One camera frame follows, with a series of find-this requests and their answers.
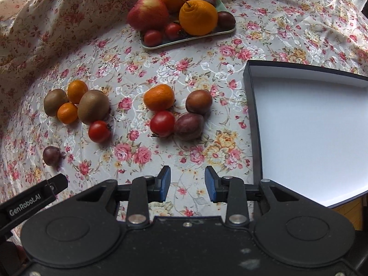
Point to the brown kiwi large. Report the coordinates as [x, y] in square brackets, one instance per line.
[93, 106]

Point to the red tomato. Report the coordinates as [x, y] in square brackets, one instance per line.
[99, 131]
[162, 124]

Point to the large orange with stem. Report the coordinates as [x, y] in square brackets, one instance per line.
[198, 17]

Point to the light green rectangular tray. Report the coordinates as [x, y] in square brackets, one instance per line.
[185, 37]

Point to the large red apple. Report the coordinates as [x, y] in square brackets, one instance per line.
[148, 14]

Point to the red tomato tray front-right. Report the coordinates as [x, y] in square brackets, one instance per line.
[173, 31]

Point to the purple plum tray rear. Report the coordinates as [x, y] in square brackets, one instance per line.
[212, 2]

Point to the dark plum tray right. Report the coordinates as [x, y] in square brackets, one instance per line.
[226, 20]

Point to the floral tablecloth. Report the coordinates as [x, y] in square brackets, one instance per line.
[47, 44]

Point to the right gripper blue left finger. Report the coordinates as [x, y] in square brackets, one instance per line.
[151, 188]

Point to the small dark plum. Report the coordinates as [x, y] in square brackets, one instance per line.
[51, 156]

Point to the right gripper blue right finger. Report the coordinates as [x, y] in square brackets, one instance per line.
[221, 188]

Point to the purple plum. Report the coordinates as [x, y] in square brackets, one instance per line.
[189, 127]

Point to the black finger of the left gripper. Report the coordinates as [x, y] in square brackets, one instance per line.
[58, 183]

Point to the red tomato tray front-left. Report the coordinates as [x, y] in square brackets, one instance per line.
[153, 38]

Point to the white box with black rim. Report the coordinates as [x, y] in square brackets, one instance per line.
[308, 128]

